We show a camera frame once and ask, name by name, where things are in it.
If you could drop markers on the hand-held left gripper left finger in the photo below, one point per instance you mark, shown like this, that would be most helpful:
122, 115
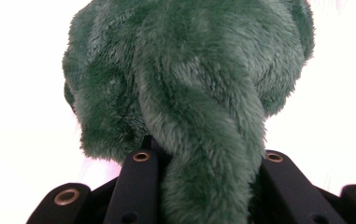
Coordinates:
135, 186

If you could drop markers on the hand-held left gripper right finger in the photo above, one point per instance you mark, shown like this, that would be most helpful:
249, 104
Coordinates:
291, 193

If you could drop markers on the green fuzzy cloth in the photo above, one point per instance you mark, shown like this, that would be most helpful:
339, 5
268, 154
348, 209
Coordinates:
191, 77

